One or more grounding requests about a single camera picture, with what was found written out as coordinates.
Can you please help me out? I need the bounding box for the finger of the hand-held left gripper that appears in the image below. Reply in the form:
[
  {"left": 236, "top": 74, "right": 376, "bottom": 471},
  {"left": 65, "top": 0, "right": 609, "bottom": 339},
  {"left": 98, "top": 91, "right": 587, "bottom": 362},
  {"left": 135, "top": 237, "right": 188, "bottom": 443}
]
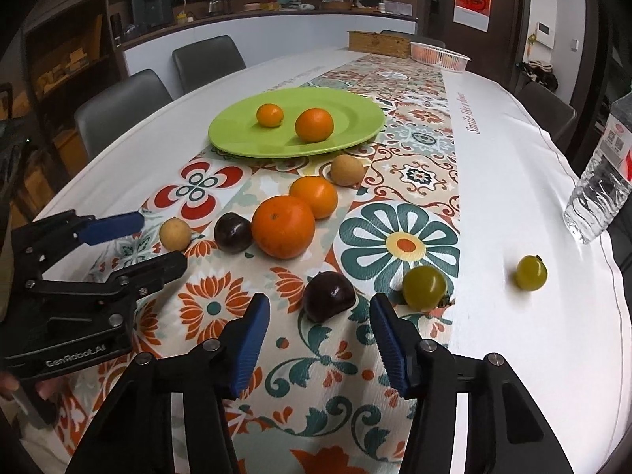
[
  {"left": 12, "top": 210, "right": 145, "bottom": 282},
  {"left": 24, "top": 251, "right": 188, "bottom": 304}
]

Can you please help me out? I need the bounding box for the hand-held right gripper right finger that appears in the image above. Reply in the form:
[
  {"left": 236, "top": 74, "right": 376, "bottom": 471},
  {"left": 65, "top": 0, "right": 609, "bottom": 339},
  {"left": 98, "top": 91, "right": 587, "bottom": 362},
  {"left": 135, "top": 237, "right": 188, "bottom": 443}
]
[{"left": 369, "top": 292, "right": 576, "bottom": 474}]

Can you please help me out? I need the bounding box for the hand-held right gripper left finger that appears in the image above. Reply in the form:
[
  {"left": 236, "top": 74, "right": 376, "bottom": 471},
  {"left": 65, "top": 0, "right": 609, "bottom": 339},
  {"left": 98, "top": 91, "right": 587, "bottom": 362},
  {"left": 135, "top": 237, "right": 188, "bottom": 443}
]
[{"left": 74, "top": 293, "right": 271, "bottom": 474}]

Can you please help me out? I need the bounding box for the tan round fruit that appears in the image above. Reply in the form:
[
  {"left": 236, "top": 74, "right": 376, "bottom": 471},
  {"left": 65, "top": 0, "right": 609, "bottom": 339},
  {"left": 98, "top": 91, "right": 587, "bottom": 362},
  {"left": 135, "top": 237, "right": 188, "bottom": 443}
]
[
  {"left": 330, "top": 154, "right": 365, "bottom": 187},
  {"left": 159, "top": 218, "right": 190, "bottom": 252}
]

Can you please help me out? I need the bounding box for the green round fruit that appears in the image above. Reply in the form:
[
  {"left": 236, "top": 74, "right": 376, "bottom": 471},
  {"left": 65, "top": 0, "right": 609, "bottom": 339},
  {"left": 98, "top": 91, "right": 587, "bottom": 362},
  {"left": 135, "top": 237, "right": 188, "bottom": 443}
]
[
  {"left": 402, "top": 265, "right": 448, "bottom": 312},
  {"left": 515, "top": 255, "right": 548, "bottom": 292}
]

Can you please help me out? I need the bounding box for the dark purple plum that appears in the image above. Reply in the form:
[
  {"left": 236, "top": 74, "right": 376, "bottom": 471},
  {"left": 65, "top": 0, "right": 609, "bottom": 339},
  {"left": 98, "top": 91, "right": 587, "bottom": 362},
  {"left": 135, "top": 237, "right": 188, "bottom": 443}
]
[
  {"left": 214, "top": 212, "right": 254, "bottom": 254},
  {"left": 303, "top": 271, "right": 357, "bottom": 323}
]

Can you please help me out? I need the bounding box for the large orange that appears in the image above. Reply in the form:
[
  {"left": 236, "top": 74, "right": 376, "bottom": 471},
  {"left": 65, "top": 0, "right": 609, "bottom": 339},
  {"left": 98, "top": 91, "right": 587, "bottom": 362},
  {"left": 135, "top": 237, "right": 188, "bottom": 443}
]
[{"left": 251, "top": 196, "right": 316, "bottom": 260}]

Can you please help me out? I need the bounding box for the green plate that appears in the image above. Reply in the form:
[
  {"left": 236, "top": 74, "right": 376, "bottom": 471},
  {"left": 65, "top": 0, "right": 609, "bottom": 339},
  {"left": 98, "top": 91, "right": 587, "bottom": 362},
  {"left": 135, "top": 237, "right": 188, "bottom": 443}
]
[{"left": 207, "top": 88, "right": 386, "bottom": 159}]

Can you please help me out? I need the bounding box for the person's left hand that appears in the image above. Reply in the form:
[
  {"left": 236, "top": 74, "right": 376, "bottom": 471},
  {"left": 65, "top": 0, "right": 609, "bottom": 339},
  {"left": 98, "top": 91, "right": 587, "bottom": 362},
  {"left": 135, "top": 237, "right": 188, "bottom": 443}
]
[{"left": 0, "top": 372, "right": 65, "bottom": 402}]

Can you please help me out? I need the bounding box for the grey chair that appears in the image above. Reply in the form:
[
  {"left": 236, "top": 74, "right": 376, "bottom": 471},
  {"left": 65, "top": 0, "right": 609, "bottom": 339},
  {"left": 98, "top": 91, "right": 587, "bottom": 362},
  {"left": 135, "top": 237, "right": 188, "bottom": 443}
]
[
  {"left": 172, "top": 34, "right": 246, "bottom": 94},
  {"left": 74, "top": 69, "right": 173, "bottom": 159},
  {"left": 516, "top": 81, "right": 577, "bottom": 154},
  {"left": 380, "top": 30, "right": 445, "bottom": 50}
]

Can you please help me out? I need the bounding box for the patterned white tablecloth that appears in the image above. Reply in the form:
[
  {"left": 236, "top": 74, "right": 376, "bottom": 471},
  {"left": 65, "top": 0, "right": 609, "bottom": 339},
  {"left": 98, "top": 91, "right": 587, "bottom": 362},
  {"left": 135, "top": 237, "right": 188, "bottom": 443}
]
[{"left": 30, "top": 47, "right": 632, "bottom": 474}]

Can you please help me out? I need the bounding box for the small orange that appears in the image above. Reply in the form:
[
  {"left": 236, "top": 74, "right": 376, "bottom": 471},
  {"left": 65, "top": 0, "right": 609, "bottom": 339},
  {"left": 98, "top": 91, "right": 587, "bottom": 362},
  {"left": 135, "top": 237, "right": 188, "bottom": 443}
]
[{"left": 256, "top": 103, "right": 284, "bottom": 128}]

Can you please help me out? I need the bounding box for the black coffee machine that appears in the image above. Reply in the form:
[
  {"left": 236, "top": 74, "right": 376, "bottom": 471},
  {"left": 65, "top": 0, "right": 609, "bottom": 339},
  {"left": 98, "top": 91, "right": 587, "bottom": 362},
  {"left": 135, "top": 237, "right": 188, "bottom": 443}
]
[{"left": 131, "top": 0, "right": 173, "bottom": 28}]

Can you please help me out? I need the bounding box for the clear plastic water bottle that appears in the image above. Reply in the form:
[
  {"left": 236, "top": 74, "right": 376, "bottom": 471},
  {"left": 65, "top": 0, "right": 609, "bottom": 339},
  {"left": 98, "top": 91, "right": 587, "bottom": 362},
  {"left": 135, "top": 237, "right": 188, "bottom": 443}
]
[{"left": 564, "top": 91, "right": 632, "bottom": 245}]

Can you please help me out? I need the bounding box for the white plastic basket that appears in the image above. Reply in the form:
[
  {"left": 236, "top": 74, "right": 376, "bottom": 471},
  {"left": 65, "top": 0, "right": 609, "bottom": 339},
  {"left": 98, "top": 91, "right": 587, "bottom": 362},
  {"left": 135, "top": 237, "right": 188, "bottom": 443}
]
[{"left": 410, "top": 42, "right": 472, "bottom": 74}]

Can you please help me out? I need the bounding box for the wicker box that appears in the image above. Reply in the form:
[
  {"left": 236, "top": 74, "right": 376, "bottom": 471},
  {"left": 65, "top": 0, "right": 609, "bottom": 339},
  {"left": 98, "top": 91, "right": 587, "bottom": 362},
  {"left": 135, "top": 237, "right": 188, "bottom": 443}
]
[{"left": 348, "top": 30, "right": 413, "bottom": 58}]

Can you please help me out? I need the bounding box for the dark bag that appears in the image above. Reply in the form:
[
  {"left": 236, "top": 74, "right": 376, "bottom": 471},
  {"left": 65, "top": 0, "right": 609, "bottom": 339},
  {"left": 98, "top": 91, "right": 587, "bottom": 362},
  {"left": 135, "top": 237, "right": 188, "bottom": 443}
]
[{"left": 518, "top": 60, "right": 559, "bottom": 92}]

